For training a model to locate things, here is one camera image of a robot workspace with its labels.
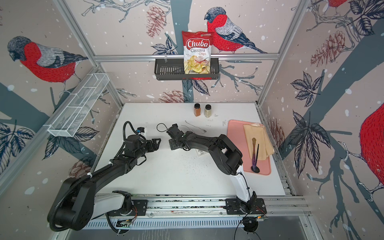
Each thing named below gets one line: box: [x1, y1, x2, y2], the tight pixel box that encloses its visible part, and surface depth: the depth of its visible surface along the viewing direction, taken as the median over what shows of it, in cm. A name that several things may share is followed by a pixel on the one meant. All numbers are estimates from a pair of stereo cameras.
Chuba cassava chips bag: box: [181, 31, 213, 74], surface depth 87 cm
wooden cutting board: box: [243, 123, 275, 161], surface depth 100 cm
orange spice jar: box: [194, 103, 201, 117], surface depth 109 cm
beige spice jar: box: [204, 104, 212, 118], surface depth 109 cm
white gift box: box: [195, 148, 208, 157], surface depth 92 cm
